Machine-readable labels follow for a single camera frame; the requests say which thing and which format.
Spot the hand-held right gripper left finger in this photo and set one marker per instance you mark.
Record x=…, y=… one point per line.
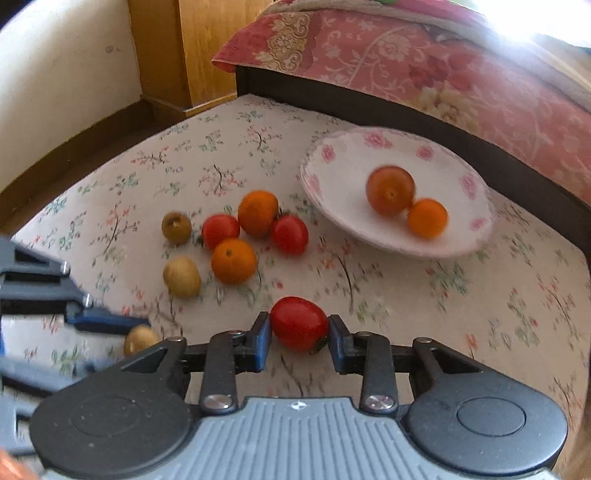
x=262, y=341

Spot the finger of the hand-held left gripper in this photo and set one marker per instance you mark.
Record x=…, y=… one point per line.
x=46, y=376
x=106, y=321

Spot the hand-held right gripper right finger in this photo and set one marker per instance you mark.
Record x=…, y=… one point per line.
x=338, y=346

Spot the brown longan fruit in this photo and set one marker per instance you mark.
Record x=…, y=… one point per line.
x=141, y=340
x=182, y=278
x=176, y=228

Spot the red cherry tomato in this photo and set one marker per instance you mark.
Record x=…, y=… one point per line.
x=298, y=323
x=290, y=234
x=220, y=230

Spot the small orange mandarin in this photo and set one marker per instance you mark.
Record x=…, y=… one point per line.
x=234, y=261
x=257, y=213
x=428, y=218

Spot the white floral-rimmed bowl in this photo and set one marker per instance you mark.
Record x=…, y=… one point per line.
x=351, y=184

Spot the floral beige tablecloth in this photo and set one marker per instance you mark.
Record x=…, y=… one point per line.
x=415, y=300

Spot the large orange-brown tomato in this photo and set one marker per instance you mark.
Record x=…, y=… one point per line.
x=390, y=190

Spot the wooden cabinet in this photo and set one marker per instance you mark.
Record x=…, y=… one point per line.
x=207, y=46

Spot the pink floral blanket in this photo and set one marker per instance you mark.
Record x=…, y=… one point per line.
x=392, y=55

